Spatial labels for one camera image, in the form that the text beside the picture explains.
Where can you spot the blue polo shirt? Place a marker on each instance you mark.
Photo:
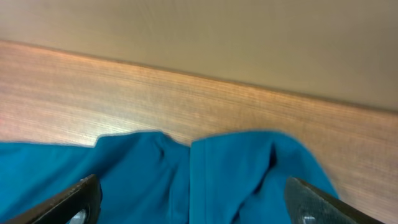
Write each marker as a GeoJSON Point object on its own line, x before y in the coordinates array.
{"type": "Point", "coordinates": [150, 178]}

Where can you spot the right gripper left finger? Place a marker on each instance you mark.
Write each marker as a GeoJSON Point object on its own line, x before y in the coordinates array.
{"type": "Point", "coordinates": [80, 203]}

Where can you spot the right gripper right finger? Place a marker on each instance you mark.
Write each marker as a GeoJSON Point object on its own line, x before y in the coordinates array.
{"type": "Point", "coordinates": [307, 204]}

